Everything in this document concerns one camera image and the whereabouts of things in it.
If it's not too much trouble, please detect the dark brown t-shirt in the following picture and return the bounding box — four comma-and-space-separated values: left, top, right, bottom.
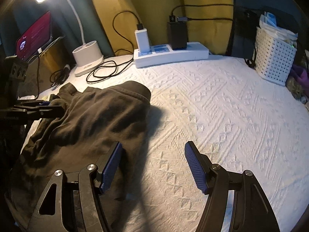
5, 81, 151, 230

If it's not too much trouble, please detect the brown cardboard box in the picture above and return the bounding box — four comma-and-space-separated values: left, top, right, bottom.
18, 37, 71, 98

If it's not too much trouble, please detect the red screen tablet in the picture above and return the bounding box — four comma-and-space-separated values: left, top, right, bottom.
16, 11, 52, 61

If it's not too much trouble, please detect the white textured bedspread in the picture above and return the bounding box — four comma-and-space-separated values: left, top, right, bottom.
20, 54, 309, 232

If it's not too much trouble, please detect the white desk lamp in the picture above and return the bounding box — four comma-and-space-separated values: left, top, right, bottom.
33, 0, 104, 78

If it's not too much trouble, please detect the white charger plug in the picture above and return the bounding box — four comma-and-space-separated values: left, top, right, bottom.
135, 28, 150, 53

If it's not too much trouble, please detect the purple plush toy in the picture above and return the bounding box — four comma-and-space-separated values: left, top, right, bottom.
290, 64, 309, 91

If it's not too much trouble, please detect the white perforated basket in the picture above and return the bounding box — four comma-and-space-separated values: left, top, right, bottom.
255, 28, 296, 86

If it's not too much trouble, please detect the white power strip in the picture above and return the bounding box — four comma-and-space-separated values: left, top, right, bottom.
133, 42, 210, 68

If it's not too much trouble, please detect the black power adapter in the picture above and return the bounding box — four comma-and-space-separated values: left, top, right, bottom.
167, 21, 188, 50

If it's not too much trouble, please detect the yellow curtain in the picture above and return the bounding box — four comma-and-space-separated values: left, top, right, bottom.
92, 0, 234, 55

